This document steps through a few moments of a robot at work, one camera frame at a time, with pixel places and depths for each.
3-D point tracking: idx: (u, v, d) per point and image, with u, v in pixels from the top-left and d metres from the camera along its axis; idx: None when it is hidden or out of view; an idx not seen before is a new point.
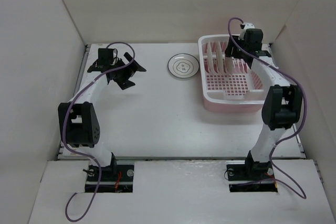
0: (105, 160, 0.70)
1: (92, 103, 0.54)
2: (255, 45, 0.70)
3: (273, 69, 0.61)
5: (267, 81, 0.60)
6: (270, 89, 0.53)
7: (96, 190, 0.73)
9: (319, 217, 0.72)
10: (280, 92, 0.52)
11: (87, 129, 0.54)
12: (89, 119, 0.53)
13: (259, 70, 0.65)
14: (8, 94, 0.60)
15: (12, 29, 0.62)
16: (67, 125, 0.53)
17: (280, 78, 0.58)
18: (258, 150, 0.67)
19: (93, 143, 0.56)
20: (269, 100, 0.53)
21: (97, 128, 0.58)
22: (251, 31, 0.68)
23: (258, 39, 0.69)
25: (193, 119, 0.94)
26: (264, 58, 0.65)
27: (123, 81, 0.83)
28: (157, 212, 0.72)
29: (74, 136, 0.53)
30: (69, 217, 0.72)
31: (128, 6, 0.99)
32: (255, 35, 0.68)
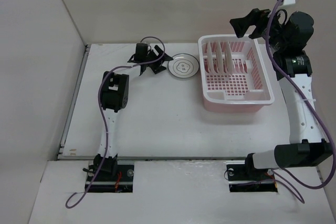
0: (111, 152, 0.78)
1: (128, 76, 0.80)
2: (295, 47, 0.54)
3: (308, 109, 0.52)
5: (295, 121, 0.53)
6: (297, 146, 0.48)
7: (89, 188, 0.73)
9: (319, 217, 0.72)
10: (307, 151, 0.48)
11: (119, 93, 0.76)
12: (123, 86, 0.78)
13: (288, 97, 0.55)
14: (8, 94, 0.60)
15: (11, 28, 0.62)
16: (106, 86, 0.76)
17: (311, 127, 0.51)
18: (261, 161, 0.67)
19: (120, 104, 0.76)
20: (292, 155, 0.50)
21: (125, 97, 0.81)
22: (298, 30, 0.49)
23: (302, 40, 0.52)
25: (193, 119, 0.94)
26: (298, 79, 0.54)
27: (155, 68, 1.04)
28: (157, 212, 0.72)
29: (110, 94, 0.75)
30: (70, 200, 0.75)
31: (128, 6, 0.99)
32: (300, 37, 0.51)
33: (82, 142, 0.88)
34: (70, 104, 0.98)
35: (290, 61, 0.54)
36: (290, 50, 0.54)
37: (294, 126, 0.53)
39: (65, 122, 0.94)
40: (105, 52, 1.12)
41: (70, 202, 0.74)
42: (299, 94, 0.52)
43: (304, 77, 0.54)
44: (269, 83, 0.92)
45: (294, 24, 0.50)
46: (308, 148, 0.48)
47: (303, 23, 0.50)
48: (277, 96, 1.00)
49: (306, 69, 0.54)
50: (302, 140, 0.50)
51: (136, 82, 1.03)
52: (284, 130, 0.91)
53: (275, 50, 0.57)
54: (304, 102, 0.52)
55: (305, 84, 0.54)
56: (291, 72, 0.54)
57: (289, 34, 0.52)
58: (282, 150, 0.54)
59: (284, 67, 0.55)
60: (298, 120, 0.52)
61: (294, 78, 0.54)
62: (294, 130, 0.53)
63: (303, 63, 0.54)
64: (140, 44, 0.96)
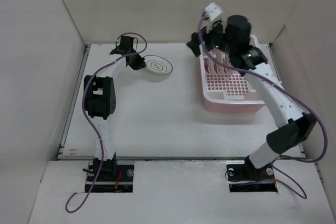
0: (108, 156, 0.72)
1: (112, 78, 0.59)
2: (242, 43, 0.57)
3: (279, 92, 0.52)
5: (273, 106, 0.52)
6: (286, 128, 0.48)
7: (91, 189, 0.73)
9: (319, 217, 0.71)
10: (296, 128, 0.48)
11: (106, 100, 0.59)
12: (108, 91, 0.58)
13: (258, 86, 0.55)
14: (8, 95, 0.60)
15: (12, 29, 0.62)
16: (88, 93, 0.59)
17: (290, 106, 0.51)
18: (260, 158, 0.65)
19: (108, 113, 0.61)
20: (285, 137, 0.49)
21: (115, 101, 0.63)
22: (239, 28, 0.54)
23: (245, 36, 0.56)
25: (193, 119, 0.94)
26: (260, 68, 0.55)
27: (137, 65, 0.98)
28: (157, 212, 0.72)
29: (94, 103, 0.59)
30: (69, 204, 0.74)
31: (127, 6, 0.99)
32: (244, 32, 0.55)
33: (82, 142, 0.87)
34: (70, 104, 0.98)
35: (245, 55, 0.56)
36: (241, 48, 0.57)
37: (274, 111, 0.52)
39: (65, 122, 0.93)
40: (105, 52, 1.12)
41: (70, 206, 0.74)
42: (266, 81, 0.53)
43: (263, 65, 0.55)
44: None
45: (234, 24, 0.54)
46: (296, 125, 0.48)
47: (240, 22, 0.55)
48: None
49: (262, 59, 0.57)
50: (289, 120, 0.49)
51: (136, 82, 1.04)
52: None
53: (229, 53, 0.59)
54: (273, 86, 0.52)
55: (268, 71, 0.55)
56: (251, 65, 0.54)
57: (233, 35, 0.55)
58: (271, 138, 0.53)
59: (242, 63, 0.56)
60: (276, 104, 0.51)
61: (256, 69, 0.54)
62: (276, 116, 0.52)
63: (257, 54, 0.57)
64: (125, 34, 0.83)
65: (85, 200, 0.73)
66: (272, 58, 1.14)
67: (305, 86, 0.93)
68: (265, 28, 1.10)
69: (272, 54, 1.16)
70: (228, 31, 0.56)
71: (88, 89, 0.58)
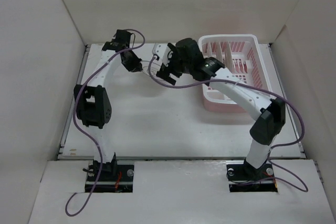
0: (108, 158, 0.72)
1: (104, 89, 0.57)
2: (197, 59, 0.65)
3: (244, 87, 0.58)
5: (243, 102, 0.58)
6: (261, 118, 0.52)
7: (92, 190, 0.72)
9: (319, 216, 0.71)
10: (270, 116, 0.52)
11: (99, 112, 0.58)
12: (101, 102, 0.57)
13: (224, 89, 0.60)
14: (8, 95, 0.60)
15: (12, 29, 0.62)
16: (81, 103, 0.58)
17: (258, 97, 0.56)
18: (253, 155, 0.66)
19: (103, 122, 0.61)
20: (263, 128, 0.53)
21: (110, 108, 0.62)
22: (186, 46, 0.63)
23: (196, 50, 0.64)
25: (193, 119, 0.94)
26: (221, 74, 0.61)
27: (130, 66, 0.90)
28: (157, 212, 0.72)
29: (88, 114, 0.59)
30: (70, 205, 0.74)
31: (127, 6, 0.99)
32: (192, 48, 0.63)
33: (82, 142, 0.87)
34: (70, 104, 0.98)
35: (203, 66, 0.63)
36: (198, 62, 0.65)
37: (247, 106, 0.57)
39: (65, 122, 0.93)
40: None
41: (70, 210, 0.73)
42: (229, 82, 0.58)
43: (222, 70, 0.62)
44: (269, 83, 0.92)
45: (181, 46, 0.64)
46: (269, 112, 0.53)
47: (188, 43, 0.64)
48: None
49: (219, 66, 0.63)
50: (261, 110, 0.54)
51: (136, 82, 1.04)
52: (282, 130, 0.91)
53: (189, 71, 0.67)
54: (237, 85, 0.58)
55: (228, 74, 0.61)
56: (211, 74, 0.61)
57: (185, 54, 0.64)
58: (253, 133, 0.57)
59: (205, 74, 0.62)
60: (246, 99, 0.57)
61: (217, 76, 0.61)
62: (250, 109, 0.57)
63: (213, 62, 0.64)
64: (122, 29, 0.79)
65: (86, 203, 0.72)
66: (272, 58, 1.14)
67: (305, 86, 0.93)
68: (265, 28, 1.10)
69: (272, 54, 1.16)
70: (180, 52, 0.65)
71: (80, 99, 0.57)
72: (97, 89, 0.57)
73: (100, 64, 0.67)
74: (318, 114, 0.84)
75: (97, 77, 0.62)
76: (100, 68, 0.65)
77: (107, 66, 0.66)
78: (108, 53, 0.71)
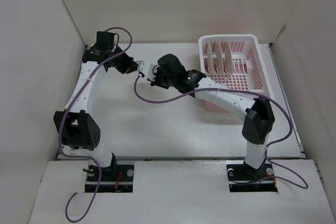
0: (106, 163, 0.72)
1: (87, 116, 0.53)
2: (179, 73, 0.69)
3: (227, 92, 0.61)
5: (230, 106, 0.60)
6: (247, 119, 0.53)
7: (96, 190, 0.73)
9: (320, 217, 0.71)
10: (255, 114, 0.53)
11: (85, 139, 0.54)
12: (86, 129, 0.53)
13: (211, 98, 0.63)
14: (8, 94, 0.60)
15: (12, 29, 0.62)
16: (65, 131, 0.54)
17: (241, 99, 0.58)
18: (251, 155, 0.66)
19: (93, 146, 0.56)
20: (252, 127, 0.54)
21: (97, 131, 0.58)
22: (168, 63, 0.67)
23: (177, 65, 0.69)
25: (193, 119, 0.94)
26: (203, 83, 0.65)
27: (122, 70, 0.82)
28: (157, 211, 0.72)
29: (73, 141, 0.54)
30: (69, 206, 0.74)
31: (127, 6, 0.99)
32: (172, 63, 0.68)
33: None
34: None
35: (186, 80, 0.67)
36: (180, 76, 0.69)
37: (233, 109, 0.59)
39: None
40: None
41: (70, 211, 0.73)
42: (212, 89, 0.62)
43: (203, 81, 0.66)
44: (268, 83, 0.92)
45: (163, 63, 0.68)
46: (254, 110, 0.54)
47: (168, 59, 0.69)
48: (277, 96, 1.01)
49: (201, 76, 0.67)
50: (246, 110, 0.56)
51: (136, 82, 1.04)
52: (283, 130, 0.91)
53: (174, 84, 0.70)
54: (220, 91, 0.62)
55: (210, 83, 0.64)
56: (195, 85, 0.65)
57: (168, 71, 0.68)
58: (247, 134, 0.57)
59: (188, 87, 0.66)
60: (231, 103, 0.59)
61: (199, 86, 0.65)
62: (237, 113, 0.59)
63: (195, 74, 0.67)
64: (103, 32, 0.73)
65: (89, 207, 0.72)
66: (272, 58, 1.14)
67: (305, 86, 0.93)
68: (265, 28, 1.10)
69: (272, 54, 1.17)
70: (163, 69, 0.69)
71: (63, 127, 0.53)
72: (80, 116, 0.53)
73: (80, 81, 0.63)
74: (319, 114, 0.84)
75: (79, 99, 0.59)
76: (81, 87, 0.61)
77: (89, 84, 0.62)
78: (88, 66, 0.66)
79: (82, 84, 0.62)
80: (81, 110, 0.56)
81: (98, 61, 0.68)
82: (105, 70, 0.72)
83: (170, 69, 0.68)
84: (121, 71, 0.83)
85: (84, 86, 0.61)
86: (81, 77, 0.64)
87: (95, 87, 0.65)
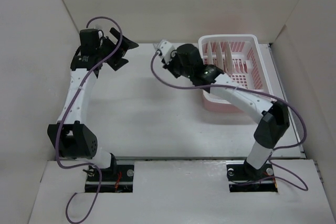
0: (105, 164, 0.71)
1: (83, 126, 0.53)
2: (198, 64, 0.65)
3: (244, 91, 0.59)
5: (245, 106, 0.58)
6: (263, 121, 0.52)
7: (97, 190, 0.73)
9: (319, 217, 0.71)
10: (273, 118, 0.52)
11: (83, 149, 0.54)
12: (82, 140, 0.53)
13: (226, 95, 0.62)
14: (8, 95, 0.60)
15: (12, 29, 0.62)
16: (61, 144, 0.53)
17: (258, 100, 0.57)
18: (253, 155, 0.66)
19: (91, 156, 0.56)
20: (267, 130, 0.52)
21: (94, 140, 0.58)
22: (188, 54, 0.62)
23: (197, 57, 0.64)
25: (193, 119, 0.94)
26: (219, 80, 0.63)
27: (114, 62, 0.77)
28: (157, 212, 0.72)
29: (70, 152, 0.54)
30: (70, 206, 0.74)
31: (127, 6, 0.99)
32: (193, 55, 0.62)
33: None
34: None
35: (202, 74, 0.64)
36: (198, 68, 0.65)
37: (249, 109, 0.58)
39: None
40: None
41: (70, 212, 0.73)
42: (229, 87, 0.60)
43: (221, 77, 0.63)
44: (268, 83, 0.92)
45: (183, 52, 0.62)
46: (271, 115, 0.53)
47: (189, 49, 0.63)
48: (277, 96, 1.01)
49: (219, 72, 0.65)
50: (262, 113, 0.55)
51: (136, 82, 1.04)
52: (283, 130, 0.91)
53: (188, 76, 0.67)
54: (237, 89, 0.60)
55: (227, 80, 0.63)
56: (211, 81, 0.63)
57: (186, 61, 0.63)
58: (258, 137, 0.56)
59: (205, 82, 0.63)
60: (247, 103, 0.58)
61: (217, 82, 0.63)
62: (252, 113, 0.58)
63: (212, 69, 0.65)
64: (86, 32, 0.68)
65: (91, 208, 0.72)
66: (272, 58, 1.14)
67: (305, 86, 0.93)
68: (264, 29, 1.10)
69: (272, 54, 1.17)
70: (181, 59, 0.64)
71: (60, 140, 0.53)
72: (75, 128, 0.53)
73: (71, 91, 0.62)
74: (318, 114, 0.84)
75: (72, 110, 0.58)
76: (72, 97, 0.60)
77: (81, 93, 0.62)
78: (79, 74, 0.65)
79: (74, 93, 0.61)
80: (75, 121, 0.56)
81: (87, 67, 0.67)
82: (96, 75, 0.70)
83: (189, 61, 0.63)
84: (113, 67, 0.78)
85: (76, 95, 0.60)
86: (72, 86, 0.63)
87: (87, 94, 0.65)
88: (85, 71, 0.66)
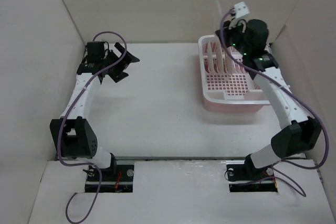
0: (105, 163, 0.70)
1: (84, 121, 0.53)
2: (258, 47, 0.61)
3: (286, 94, 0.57)
5: (280, 108, 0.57)
6: (287, 128, 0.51)
7: (97, 190, 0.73)
9: (319, 217, 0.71)
10: (300, 131, 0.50)
11: (84, 145, 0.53)
12: (83, 135, 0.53)
13: (267, 89, 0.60)
14: (8, 95, 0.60)
15: (12, 29, 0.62)
16: (62, 141, 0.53)
17: (295, 109, 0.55)
18: (260, 155, 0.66)
19: (91, 155, 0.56)
20: (287, 139, 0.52)
21: (94, 140, 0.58)
22: (256, 33, 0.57)
23: (262, 42, 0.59)
25: (193, 119, 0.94)
26: (270, 71, 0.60)
27: (116, 74, 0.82)
28: (157, 212, 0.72)
29: (71, 150, 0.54)
30: (69, 206, 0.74)
31: (127, 6, 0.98)
32: (260, 35, 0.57)
33: None
34: None
35: (256, 59, 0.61)
36: (255, 52, 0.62)
37: (280, 112, 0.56)
39: None
40: None
41: (70, 212, 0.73)
42: (274, 83, 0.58)
43: (273, 69, 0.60)
44: None
45: (252, 29, 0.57)
46: (300, 127, 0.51)
47: (259, 27, 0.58)
48: None
49: (273, 63, 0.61)
50: (292, 121, 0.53)
51: (136, 82, 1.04)
52: None
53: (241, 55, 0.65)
54: (281, 88, 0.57)
55: (276, 75, 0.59)
56: (261, 68, 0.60)
57: (249, 39, 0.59)
58: (275, 141, 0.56)
59: (253, 66, 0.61)
60: (282, 106, 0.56)
61: (266, 72, 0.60)
62: (281, 116, 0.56)
63: (269, 59, 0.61)
64: (93, 43, 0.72)
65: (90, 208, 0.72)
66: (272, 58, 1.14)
67: (305, 86, 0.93)
68: None
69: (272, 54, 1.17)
70: (245, 32, 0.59)
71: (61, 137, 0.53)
72: (77, 123, 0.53)
73: (75, 91, 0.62)
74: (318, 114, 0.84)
75: (75, 107, 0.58)
76: (76, 96, 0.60)
77: (85, 93, 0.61)
78: (84, 77, 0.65)
79: (78, 92, 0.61)
80: (77, 117, 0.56)
81: (93, 72, 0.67)
82: (100, 82, 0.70)
83: (253, 41, 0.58)
84: (114, 79, 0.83)
85: (80, 94, 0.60)
86: (76, 87, 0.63)
87: (91, 96, 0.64)
88: (91, 75, 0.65)
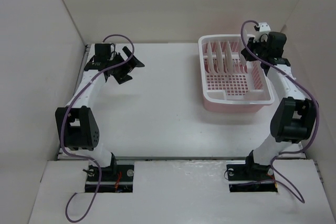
0: (106, 162, 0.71)
1: (89, 109, 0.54)
2: (276, 51, 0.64)
3: (290, 79, 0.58)
5: (281, 91, 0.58)
6: (282, 102, 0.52)
7: (97, 190, 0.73)
9: (319, 217, 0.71)
10: (292, 105, 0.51)
11: (87, 134, 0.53)
12: (87, 124, 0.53)
13: (274, 79, 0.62)
14: (8, 94, 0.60)
15: (12, 29, 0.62)
16: (65, 129, 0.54)
17: (294, 91, 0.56)
18: (260, 151, 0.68)
19: (93, 146, 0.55)
20: (281, 113, 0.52)
21: (97, 131, 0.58)
22: (274, 36, 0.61)
23: (279, 46, 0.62)
25: (193, 119, 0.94)
26: (281, 66, 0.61)
27: (120, 76, 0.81)
28: (157, 212, 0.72)
29: (73, 139, 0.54)
30: (69, 206, 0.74)
31: (127, 6, 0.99)
32: (277, 40, 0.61)
33: None
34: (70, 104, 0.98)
35: (272, 60, 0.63)
36: (272, 55, 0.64)
37: (281, 95, 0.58)
39: None
40: None
41: (69, 212, 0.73)
42: (280, 71, 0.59)
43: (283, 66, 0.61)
44: (268, 83, 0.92)
45: (271, 33, 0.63)
46: (294, 102, 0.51)
47: (278, 33, 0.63)
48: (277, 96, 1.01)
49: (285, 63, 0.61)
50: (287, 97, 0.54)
51: (135, 82, 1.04)
52: None
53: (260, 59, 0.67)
54: (286, 76, 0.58)
55: (286, 70, 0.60)
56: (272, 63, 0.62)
57: (268, 43, 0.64)
58: (274, 122, 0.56)
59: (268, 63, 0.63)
60: (283, 88, 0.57)
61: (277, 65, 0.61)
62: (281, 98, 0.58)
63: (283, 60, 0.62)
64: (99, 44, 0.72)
65: (88, 209, 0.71)
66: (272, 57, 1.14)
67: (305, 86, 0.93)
68: None
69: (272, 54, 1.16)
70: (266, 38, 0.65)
71: (65, 125, 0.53)
72: (81, 112, 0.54)
73: (81, 84, 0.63)
74: None
75: (81, 98, 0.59)
76: (83, 88, 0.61)
77: (91, 86, 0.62)
78: (90, 73, 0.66)
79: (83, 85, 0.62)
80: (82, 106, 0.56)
81: (100, 70, 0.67)
82: (105, 80, 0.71)
83: (271, 43, 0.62)
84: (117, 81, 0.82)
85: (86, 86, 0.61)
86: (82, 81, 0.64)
87: (95, 91, 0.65)
88: (97, 71, 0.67)
